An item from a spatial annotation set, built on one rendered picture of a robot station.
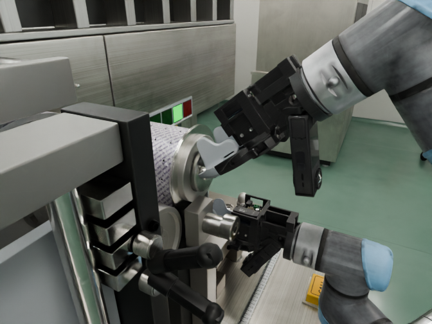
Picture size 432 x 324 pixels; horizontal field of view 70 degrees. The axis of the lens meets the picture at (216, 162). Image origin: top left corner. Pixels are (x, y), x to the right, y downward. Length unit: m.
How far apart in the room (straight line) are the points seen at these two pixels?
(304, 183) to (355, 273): 0.21
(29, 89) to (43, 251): 0.11
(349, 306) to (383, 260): 0.10
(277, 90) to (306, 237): 0.28
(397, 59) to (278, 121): 0.14
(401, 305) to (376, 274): 1.62
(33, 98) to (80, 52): 0.50
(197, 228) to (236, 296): 0.30
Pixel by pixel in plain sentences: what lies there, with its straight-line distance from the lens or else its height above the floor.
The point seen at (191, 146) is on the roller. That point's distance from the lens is 0.48.
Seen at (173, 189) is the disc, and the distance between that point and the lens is 0.48.
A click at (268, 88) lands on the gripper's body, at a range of 0.39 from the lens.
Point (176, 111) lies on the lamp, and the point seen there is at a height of 1.19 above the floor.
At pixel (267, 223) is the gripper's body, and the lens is 0.57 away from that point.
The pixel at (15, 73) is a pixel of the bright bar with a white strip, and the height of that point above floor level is 1.45.
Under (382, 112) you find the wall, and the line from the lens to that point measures 5.08.
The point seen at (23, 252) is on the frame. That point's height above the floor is 1.38.
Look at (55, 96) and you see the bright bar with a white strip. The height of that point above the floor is 1.43.
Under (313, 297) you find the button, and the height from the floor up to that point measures 0.92.
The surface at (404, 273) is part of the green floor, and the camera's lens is 2.38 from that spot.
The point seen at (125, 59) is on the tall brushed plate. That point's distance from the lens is 0.84.
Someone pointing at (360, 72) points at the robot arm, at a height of 1.43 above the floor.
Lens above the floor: 1.49
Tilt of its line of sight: 26 degrees down
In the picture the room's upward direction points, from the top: straight up
